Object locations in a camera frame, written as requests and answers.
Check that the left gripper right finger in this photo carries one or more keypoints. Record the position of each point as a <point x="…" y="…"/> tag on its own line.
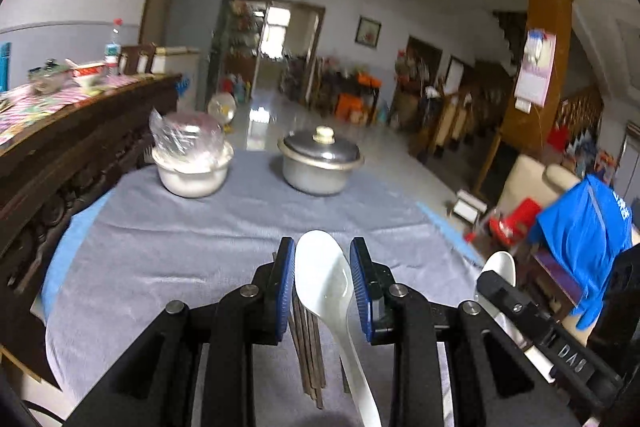
<point x="371" y="282"/>

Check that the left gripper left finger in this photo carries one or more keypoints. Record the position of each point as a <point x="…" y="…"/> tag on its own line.
<point x="277" y="285"/>

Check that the white plastic rice spoon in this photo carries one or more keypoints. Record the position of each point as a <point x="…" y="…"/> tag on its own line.
<point x="323" y="282"/>

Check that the aluminium pot with lid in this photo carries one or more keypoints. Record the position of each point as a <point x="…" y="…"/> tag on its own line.
<point x="318" y="161"/>

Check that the blue shirt on chair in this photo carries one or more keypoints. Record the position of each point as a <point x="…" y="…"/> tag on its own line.
<point x="585" y="230"/>

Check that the grey table cloth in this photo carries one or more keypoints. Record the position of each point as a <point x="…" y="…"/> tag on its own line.
<point x="138" y="247"/>

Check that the white bowl with plastic bag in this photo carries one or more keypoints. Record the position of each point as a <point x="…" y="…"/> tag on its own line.
<point x="190" y="152"/>

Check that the small yellow desk fan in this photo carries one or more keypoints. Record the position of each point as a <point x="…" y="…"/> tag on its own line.
<point x="222" y="107"/>

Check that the white chest freezer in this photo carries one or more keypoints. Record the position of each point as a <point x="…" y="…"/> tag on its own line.
<point x="182" y="62"/>

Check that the dark carved wooden sideboard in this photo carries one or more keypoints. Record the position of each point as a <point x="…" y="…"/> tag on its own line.
<point x="50" y="172"/>

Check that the grey refrigerator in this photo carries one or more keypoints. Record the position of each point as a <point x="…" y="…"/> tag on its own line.
<point x="201" y="25"/>

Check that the red white noodle bowl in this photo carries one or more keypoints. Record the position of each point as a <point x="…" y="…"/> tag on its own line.
<point x="88" y="74"/>

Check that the plastic bottle red cap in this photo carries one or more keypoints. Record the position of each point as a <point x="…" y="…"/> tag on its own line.
<point x="113" y="48"/>

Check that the framed wall picture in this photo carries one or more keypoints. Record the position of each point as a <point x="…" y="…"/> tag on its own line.
<point x="368" y="32"/>

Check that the wall calendar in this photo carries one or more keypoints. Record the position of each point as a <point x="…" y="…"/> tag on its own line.
<point x="535" y="72"/>

